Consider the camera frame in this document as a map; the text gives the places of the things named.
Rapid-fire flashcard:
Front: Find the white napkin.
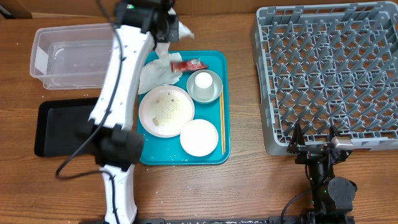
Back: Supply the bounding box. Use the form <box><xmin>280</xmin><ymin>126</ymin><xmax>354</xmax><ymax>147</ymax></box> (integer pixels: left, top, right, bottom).
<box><xmin>138</xmin><ymin>53</ymin><xmax>182</xmax><ymax>95</ymax></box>
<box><xmin>155</xmin><ymin>19</ymin><xmax>195</xmax><ymax>62</ymax></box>

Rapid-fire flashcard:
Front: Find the red sauce packet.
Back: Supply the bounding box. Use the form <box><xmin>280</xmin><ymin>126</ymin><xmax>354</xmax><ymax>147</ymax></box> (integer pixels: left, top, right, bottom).
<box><xmin>170</xmin><ymin>58</ymin><xmax>209</xmax><ymax>73</ymax></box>

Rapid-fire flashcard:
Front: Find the white paper cup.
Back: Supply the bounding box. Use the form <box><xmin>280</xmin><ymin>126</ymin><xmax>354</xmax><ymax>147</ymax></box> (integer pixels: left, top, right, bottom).
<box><xmin>193</xmin><ymin>72</ymin><xmax>214</xmax><ymax>100</ymax></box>

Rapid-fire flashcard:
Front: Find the grey metal bowl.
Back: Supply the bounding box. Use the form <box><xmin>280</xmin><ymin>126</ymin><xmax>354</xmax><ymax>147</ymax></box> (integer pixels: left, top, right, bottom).
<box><xmin>187</xmin><ymin>70</ymin><xmax>223</xmax><ymax>104</ymax></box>

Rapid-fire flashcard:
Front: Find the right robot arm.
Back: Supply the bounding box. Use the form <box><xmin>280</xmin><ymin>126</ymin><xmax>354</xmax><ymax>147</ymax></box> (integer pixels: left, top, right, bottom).
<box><xmin>280</xmin><ymin>123</ymin><xmax>358</xmax><ymax>224</ymax></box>

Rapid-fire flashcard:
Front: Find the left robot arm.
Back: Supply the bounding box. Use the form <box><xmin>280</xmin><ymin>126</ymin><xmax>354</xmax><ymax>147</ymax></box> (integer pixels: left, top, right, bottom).
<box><xmin>55</xmin><ymin>0</ymin><xmax>179</xmax><ymax>223</ymax></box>

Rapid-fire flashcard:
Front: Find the grey dishwasher rack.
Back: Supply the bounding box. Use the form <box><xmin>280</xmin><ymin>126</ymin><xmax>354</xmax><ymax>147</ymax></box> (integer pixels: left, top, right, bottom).
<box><xmin>251</xmin><ymin>1</ymin><xmax>397</xmax><ymax>156</ymax></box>

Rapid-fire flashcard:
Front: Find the large white dirty plate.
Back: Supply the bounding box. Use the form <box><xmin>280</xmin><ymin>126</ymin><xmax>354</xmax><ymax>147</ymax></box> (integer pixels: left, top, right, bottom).
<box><xmin>139</xmin><ymin>85</ymin><xmax>195</xmax><ymax>138</ymax></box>

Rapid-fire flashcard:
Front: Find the clear plastic bin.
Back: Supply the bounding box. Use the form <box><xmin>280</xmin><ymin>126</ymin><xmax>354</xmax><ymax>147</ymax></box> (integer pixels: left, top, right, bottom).
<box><xmin>30</xmin><ymin>24</ymin><xmax>120</xmax><ymax>90</ymax></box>

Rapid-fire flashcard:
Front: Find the teal serving tray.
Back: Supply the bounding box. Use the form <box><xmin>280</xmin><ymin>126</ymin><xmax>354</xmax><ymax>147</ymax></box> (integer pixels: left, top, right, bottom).
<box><xmin>136</xmin><ymin>50</ymin><xmax>231</xmax><ymax>166</ymax></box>

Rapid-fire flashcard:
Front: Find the black tray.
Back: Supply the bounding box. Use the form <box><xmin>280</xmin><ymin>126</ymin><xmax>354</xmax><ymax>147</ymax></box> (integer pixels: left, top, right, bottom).
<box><xmin>34</xmin><ymin>97</ymin><xmax>98</xmax><ymax>157</ymax></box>

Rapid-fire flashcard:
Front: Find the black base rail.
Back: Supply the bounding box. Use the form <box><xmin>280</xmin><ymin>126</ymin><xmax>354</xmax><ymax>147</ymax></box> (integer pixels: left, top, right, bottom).
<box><xmin>136</xmin><ymin>216</ymin><xmax>355</xmax><ymax>224</ymax></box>

